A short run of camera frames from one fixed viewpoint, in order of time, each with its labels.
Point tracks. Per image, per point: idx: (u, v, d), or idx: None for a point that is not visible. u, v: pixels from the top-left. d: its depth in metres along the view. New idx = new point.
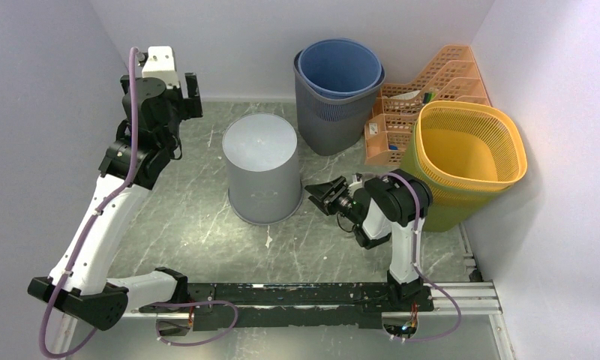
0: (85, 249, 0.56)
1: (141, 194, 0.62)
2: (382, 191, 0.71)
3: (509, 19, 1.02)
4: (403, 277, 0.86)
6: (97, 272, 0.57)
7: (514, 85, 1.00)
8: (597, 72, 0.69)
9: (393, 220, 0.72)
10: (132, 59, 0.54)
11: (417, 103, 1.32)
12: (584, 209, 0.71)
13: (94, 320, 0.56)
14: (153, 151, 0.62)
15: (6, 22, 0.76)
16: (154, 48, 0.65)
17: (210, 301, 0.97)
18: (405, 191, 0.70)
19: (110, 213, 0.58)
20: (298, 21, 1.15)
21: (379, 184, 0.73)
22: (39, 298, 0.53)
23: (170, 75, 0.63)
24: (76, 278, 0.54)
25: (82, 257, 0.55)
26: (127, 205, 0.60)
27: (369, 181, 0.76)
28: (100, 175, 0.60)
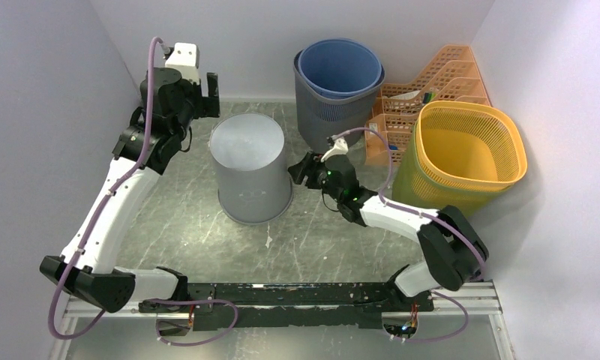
0: (98, 227, 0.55)
1: (151, 178, 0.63)
2: (453, 266, 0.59)
3: (507, 17, 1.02)
4: (412, 292, 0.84)
6: (108, 253, 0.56)
7: (513, 82, 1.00)
8: (596, 65, 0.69)
9: (441, 286, 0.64)
10: (153, 46, 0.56)
11: (417, 103, 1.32)
12: (585, 209, 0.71)
13: (106, 301, 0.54)
14: (165, 137, 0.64)
15: (6, 22, 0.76)
16: (181, 43, 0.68)
17: (210, 301, 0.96)
18: (469, 259, 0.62)
19: (123, 194, 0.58)
20: (298, 21, 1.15)
21: (445, 250, 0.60)
22: (50, 277, 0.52)
23: (190, 70, 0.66)
24: (89, 256, 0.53)
25: (94, 236, 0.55)
26: (139, 189, 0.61)
27: (426, 236, 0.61)
28: (114, 158, 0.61)
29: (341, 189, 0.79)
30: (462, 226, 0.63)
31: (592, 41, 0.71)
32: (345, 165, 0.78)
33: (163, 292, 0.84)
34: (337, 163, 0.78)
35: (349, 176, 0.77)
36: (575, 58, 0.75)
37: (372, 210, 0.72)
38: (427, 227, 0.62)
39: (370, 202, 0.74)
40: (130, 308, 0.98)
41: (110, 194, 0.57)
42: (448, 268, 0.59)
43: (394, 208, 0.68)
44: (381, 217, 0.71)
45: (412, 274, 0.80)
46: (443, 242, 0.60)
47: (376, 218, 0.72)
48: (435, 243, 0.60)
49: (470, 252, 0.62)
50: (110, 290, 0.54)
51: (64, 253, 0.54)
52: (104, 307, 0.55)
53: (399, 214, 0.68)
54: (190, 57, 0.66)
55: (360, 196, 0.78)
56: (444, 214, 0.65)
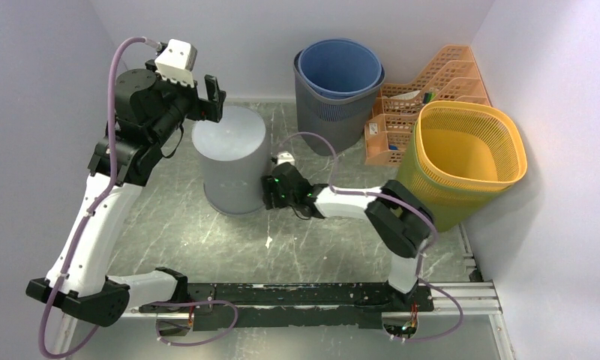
0: (80, 250, 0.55)
1: (132, 192, 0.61)
2: (403, 235, 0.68)
3: (509, 18, 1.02)
4: (406, 289, 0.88)
6: (94, 272, 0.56)
7: (514, 83, 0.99)
8: (598, 68, 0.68)
9: (402, 254, 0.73)
10: (122, 47, 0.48)
11: (417, 103, 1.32)
12: (585, 210, 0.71)
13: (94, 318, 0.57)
14: (145, 146, 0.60)
15: (7, 22, 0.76)
16: (176, 40, 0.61)
17: (210, 301, 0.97)
18: (419, 226, 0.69)
19: (103, 214, 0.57)
20: (298, 20, 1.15)
21: (394, 222, 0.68)
22: (36, 298, 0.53)
23: (181, 72, 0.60)
24: (74, 280, 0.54)
25: (76, 259, 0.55)
26: (120, 204, 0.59)
27: (371, 212, 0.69)
28: (90, 174, 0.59)
29: (292, 190, 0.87)
30: (406, 197, 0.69)
31: None
32: (288, 168, 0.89)
33: (161, 294, 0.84)
34: (280, 169, 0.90)
35: (292, 175, 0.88)
36: (583, 64, 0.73)
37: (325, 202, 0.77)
38: (376, 204, 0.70)
39: (322, 195, 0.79)
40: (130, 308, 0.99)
41: (88, 215, 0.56)
42: (400, 238, 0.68)
43: (342, 195, 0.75)
44: (333, 206, 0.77)
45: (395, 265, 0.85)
46: (390, 215, 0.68)
47: (329, 208, 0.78)
48: (379, 216, 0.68)
49: (419, 218, 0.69)
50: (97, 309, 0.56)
51: (49, 277, 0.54)
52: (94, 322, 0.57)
53: (347, 199, 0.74)
54: (182, 59, 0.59)
55: (312, 190, 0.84)
56: (386, 188, 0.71)
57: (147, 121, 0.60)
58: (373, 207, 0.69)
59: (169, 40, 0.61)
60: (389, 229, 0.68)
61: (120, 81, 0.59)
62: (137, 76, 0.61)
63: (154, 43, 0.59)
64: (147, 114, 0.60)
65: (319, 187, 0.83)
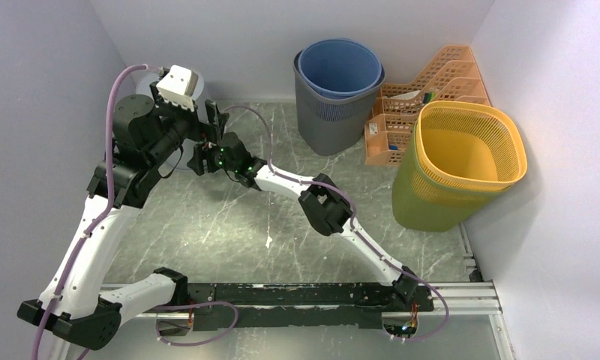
0: (74, 272, 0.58)
1: (129, 213, 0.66)
2: (326, 219, 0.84)
3: (508, 19, 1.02)
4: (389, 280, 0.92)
6: (87, 294, 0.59)
7: (514, 85, 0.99)
8: (598, 71, 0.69)
9: (327, 234, 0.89)
10: (120, 79, 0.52)
11: (417, 103, 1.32)
12: (585, 211, 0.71)
13: (85, 340, 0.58)
14: (143, 169, 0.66)
15: (6, 22, 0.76)
16: (178, 66, 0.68)
17: (210, 301, 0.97)
18: (337, 210, 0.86)
19: (100, 235, 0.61)
20: (298, 21, 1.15)
21: (319, 208, 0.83)
22: (28, 321, 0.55)
23: (180, 97, 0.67)
24: (66, 301, 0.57)
25: (70, 281, 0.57)
26: (117, 226, 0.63)
27: (304, 200, 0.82)
28: (89, 196, 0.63)
29: (235, 163, 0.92)
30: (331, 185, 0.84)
31: (599, 51, 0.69)
32: (234, 140, 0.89)
33: (159, 300, 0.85)
34: (227, 141, 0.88)
35: (239, 148, 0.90)
36: (581, 67, 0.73)
37: (264, 178, 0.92)
38: (306, 193, 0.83)
39: (261, 172, 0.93)
40: None
41: (85, 236, 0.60)
42: (325, 222, 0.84)
43: (280, 176, 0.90)
44: (271, 183, 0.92)
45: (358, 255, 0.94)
46: (316, 202, 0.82)
47: (267, 183, 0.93)
48: (312, 205, 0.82)
49: (337, 202, 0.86)
50: (87, 331, 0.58)
51: (41, 298, 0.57)
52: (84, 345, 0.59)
53: (282, 180, 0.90)
54: (181, 85, 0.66)
55: (253, 164, 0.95)
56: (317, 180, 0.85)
57: (145, 146, 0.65)
58: (305, 196, 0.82)
59: (171, 66, 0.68)
60: (316, 214, 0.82)
61: (118, 106, 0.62)
62: (136, 103, 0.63)
63: (157, 69, 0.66)
64: (145, 138, 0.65)
65: (259, 162, 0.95)
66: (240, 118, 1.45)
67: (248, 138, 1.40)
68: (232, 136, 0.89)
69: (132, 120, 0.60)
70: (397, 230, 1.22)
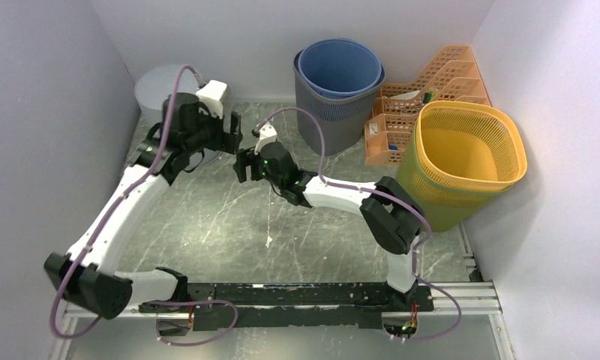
0: (106, 228, 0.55)
1: (160, 187, 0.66)
2: (397, 233, 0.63)
3: (508, 19, 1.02)
4: (406, 287, 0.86)
6: (113, 255, 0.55)
7: (514, 85, 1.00)
8: (597, 70, 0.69)
9: (392, 252, 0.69)
10: (181, 70, 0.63)
11: (417, 103, 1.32)
12: (586, 210, 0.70)
13: (103, 302, 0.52)
14: (178, 152, 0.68)
15: (6, 22, 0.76)
16: (217, 81, 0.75)
17: (210, 301, 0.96)
18: (410, 223, 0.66)
19: (136, 197, 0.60)
20: (298, 21, 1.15)
21: (388, 219, 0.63)
22: (52, 274, 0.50)
23: (214, 103, 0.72)
24: (96, 255, 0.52)
25: (103, 235, 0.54)
26: (149, 196, 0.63)
27: (367, 209, 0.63)
28: (128, 166, 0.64)
29: (281, 176, 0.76)
30: (399, 193, 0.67)
31: (598, 51, 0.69)
32: (280, 151, 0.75)
33: (163, 294, 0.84)
34: (272, 152, 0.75)
35: (286, 160, 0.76)
36: (580, 67, 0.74)
37: (315, 191, 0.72)
38: (367, 200, 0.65)
39: (310, 184, 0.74)
40: (130, 308, 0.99)
41: (123, 196, 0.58)
42: (395, 237, 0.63)
43: (335, 187, 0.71)
44: (325, 197, 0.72)
45: (394, 267, 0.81)
46: (384, 211, 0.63)
47: (320, 198, 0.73)
48: (378, 214, 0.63)
49: (410, 214, 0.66)
50: (110, 291, 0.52)
51: (70, 251, 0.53)
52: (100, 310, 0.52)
53: (339, 190, 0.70)
54: (218, 92, 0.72)
55: (301, 178, 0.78)
56: (381, 185, 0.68)
57: (184, 133, 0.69)
58: (369, 204, 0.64)
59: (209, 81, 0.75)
60: (385, 226, 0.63)
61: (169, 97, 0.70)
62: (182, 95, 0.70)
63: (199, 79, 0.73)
64: (185, 127, 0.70)
65: (307, 175, 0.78)
66: (240, 118, 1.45)
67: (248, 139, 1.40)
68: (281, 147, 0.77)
69: (181, 103, 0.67)
70: None
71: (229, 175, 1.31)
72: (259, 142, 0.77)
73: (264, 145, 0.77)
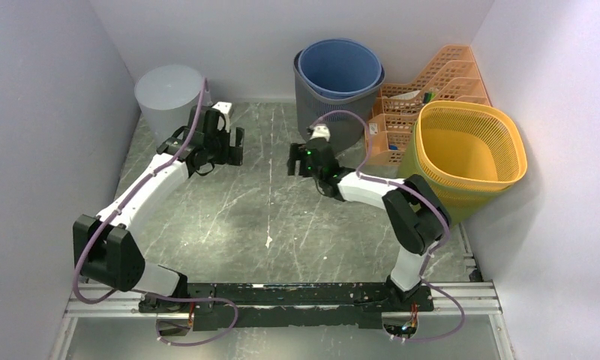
0: (136, 197, 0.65)
1: (181, 176, 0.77)
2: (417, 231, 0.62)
3: (508, 19, 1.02)
4: (406, 286, 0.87)
6: (138, 221, 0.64)
7: (514, 85, 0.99)
8: (597, 71, 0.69)
9: (412, 253, 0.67)
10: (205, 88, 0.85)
11: (417, 103, 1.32)
12: (586, 210, 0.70)
13: (123, 264, 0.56)
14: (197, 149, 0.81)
15: (6, 22, 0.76)
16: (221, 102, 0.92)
17: (210, 298, 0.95)
18: (433, 225, 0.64)
19: (162, 176, 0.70)
20: (298, 20, 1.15)
21: (408, 215, 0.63)
22: (81, 232, 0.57)
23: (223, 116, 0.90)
24: (124, 217, 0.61)
25: (132, 202, 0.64)
26: (172, 178, 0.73)
27: (388, 200, 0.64)
28: (157, 154, 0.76)
29: (321, 168, 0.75)
30: (426, 191, 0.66)
31: (598, 51, 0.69)
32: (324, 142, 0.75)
33: (163, 289, 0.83)
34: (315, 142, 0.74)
35: (328, 151, 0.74)
36: (580, 67, 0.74)
37: (347, 184, 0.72)
38: (391, 192, 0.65)
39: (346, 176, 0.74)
40: (130, 308, 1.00)
41: (152, 174, 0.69)
42: (415, 235, 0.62)
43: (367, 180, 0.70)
44: (357, 191, 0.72)
45: (403, 265, 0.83)
46: (406, 206, 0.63)
47: (352, 191, 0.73)
48: (398, 208, 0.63)
49: (434, 215, 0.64)
50: (132, 253, 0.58)
51: (101, 214, 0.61)
52: (117, 272, 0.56)
53: (371, 184, 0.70)
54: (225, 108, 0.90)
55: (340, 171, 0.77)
56: (409, 182, 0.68)
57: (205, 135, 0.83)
58: (391, 195, 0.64)
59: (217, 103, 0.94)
60: (403, 221, 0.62)
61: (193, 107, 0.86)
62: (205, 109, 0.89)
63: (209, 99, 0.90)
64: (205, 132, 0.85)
65: (347, 169, 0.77)
66: (240, 118, 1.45)
67: (248, 138, 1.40)
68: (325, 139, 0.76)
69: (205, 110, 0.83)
70: None
71: (229, 175, 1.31)
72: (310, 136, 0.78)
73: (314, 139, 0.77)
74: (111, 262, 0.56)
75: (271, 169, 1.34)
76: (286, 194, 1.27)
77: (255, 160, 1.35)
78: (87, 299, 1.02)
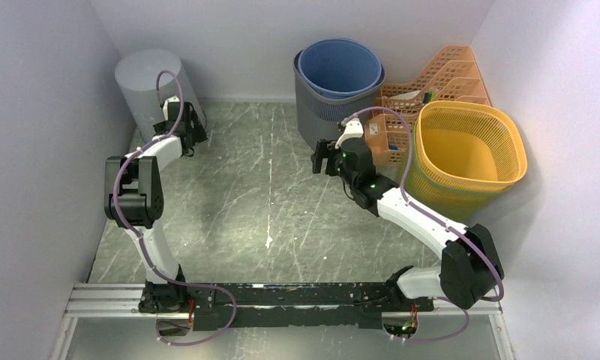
0: (151, 148, 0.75)
1: (176, 152, 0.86)
2: (469, 290, 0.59)
3: (508, 20, 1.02)
4: (412, 295, 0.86)
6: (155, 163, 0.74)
7: (513, 85, 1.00)
8: (597, 72, 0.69)
9: (450, 299, 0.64)
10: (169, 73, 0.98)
11: (417, 103, 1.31)
12: (586, 210, 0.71)
13: (154, 185, 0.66)
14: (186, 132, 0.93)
15: (6, 22, 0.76)
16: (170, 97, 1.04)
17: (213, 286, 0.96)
18: (485, 284, 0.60)
19: (168, 139, 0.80)
20: (298, 20, 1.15)
21: (466, 273, 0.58)
22: (115, 163, 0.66)
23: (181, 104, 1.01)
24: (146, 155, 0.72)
25: (149, 150, 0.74)
26: (173, 146, 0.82)
27: (450, 253, 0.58)
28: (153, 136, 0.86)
29: (356, 174, 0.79)
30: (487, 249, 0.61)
31: (598, 52, 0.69)
32: (361, 148, 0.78)
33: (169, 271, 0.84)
34: (353, 147, 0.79)
35: (364, 158, 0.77)
36: (580, 67, 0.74)
37: (391, 205, 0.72)
38: (454, 244, 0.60)
39: (388, 196, 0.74)
40: (131, 307, 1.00)
41: (159, 138, 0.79)
42: (466, 292, 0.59)
43: (415, 208, 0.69)
44: (399, 216, 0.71)
45: (418, 280, 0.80)
46: (468, 264, 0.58)
47: (393, 214, 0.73)
48: (460, 265, 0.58)
49: (491, 276, 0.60)
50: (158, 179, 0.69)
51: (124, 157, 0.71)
52: (148, 190, 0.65)
53: (419, 214, 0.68)
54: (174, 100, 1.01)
55: (376, 181, 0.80)
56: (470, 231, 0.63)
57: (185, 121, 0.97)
58: (453, 248, 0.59)
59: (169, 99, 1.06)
60: (460, 278, 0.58)
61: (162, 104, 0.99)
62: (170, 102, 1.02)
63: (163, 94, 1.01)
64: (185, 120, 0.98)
65: (385, 181, 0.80)
66: (240, 118, 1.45)
67: (248, 138, 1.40)
68: (362, 144, 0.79)
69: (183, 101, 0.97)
70: (397, 230, 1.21)
71: (229, 175, 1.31)
72: (344, 135, 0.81)
73: (345, 137, 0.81)
74: (145, 184, 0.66)
75: (271, 169, 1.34)
76: (286, 194, 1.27)
77: (255, 160, 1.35)
78: (86, 299, 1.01)
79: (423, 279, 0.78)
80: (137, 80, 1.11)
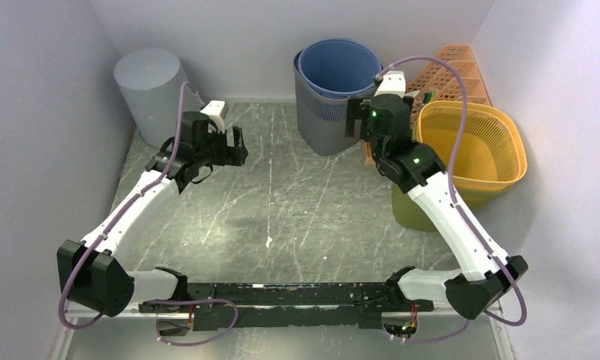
0: (121, 220, 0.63)
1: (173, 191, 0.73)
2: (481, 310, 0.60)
3: (508, 20, 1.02)
4: (412, 296, 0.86)
6: (125, 242, 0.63)
7: (514, 85, 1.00)
8: (597, 72, 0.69)
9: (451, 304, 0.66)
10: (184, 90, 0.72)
11: (417, 103, 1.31)
12: (585, 210, 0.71)
13: (110, 291, 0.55)
14: (190, 160, 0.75)
15: (6, 23, 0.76)
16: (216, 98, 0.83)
17: (211, 300, 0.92)
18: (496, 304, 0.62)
19: (150, 196, 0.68)
20: (297, 20, 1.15)
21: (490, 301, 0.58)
22: (67, 258, 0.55)
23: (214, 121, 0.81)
24: (109, 242, 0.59)
25: (118, 226, 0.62)
26: (163, 194, 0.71)
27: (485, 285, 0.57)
28: (147, 169, 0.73)
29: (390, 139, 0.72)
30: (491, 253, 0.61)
31: (598, 52, 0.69)
32: (394, 105, 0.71)
33: (163, 293, 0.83)
34: (388, 104, 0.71)
35: (401, 117, 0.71)
36: (580, 68, 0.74)
37: (433, 200, 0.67)
38: (493, 278, 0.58)
39: (432, 185, 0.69)
40: (130, 308, 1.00)
41: (139, 193, 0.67)
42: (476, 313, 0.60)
43: (461, 217, 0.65)
44: (438, 211, 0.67)
45: (422, 285, 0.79)
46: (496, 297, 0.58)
47: (431, 206, 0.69)
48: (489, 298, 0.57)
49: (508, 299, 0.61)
50: (119, 278, 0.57)
51: (85, 238, 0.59)
52: (103, 298, 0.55)
53: (463, 225, 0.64)
54: (217, 109, 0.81)
55: (412, 151, 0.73)
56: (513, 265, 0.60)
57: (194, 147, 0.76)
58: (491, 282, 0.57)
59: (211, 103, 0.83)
60: (481, 304, 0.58)
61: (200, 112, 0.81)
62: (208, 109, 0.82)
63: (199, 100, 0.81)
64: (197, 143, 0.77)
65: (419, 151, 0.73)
66: (240, 118, 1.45)
67: (248, 139, 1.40)
68: (394, 99, 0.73)
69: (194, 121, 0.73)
70: (397, 230, 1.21)
71: (229, 175, 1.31)
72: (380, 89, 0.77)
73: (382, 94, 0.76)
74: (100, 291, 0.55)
75: (271, 169, 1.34)
76: (286, 194, 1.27)
77: (255, 160, 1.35)
78: None
79: (427, 283, 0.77)
80: (137, 80, 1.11)
